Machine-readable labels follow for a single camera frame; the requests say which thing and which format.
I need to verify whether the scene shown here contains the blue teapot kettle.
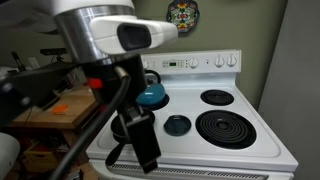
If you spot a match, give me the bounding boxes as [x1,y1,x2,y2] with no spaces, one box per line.
[135,69,167,108]

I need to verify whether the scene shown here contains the white electric stove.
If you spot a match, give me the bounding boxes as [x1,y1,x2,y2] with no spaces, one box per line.
[85,49,299,180]

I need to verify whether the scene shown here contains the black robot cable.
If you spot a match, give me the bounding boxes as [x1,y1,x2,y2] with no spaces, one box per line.
[49,65,132,180]

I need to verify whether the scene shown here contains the black stereo camera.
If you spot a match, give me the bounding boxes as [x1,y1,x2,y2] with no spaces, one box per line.
[39,47,68,63]

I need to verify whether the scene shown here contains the yellow crate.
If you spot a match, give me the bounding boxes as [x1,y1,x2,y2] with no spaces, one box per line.
[22,141,60,174]

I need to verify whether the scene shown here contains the wooden table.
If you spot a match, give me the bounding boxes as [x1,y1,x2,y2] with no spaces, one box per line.
[6,84,101,168]

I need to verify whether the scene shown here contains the colourful decorative wall plate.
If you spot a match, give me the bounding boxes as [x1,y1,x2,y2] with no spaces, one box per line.
[166,0,201,34]

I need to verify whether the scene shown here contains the black frying pan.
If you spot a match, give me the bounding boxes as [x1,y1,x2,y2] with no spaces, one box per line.
[105,107,156,168]

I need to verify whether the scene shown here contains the white refrigerator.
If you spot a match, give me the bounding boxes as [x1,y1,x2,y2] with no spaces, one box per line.
[258,0,320,180]

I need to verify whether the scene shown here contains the small black coil burner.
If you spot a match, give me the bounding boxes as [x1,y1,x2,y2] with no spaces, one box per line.
[200,89,235,107]

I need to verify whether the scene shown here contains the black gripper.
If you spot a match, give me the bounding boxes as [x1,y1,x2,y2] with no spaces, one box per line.
[82,54,162,175]

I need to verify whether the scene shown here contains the small orange object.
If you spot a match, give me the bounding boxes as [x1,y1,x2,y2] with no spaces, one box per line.
[51,103,70,116]

